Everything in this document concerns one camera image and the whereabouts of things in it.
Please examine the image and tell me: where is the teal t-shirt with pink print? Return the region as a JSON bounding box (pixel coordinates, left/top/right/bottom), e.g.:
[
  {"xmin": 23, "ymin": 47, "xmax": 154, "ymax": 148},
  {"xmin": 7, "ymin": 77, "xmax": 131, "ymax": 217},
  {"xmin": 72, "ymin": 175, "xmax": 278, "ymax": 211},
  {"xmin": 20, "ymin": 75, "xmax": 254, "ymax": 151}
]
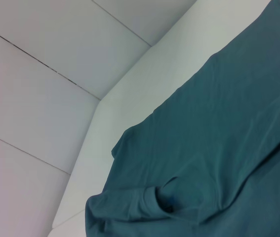
[{"xmin": 85, "ymin": 0, "xmax": 280, "ymax": 237}]

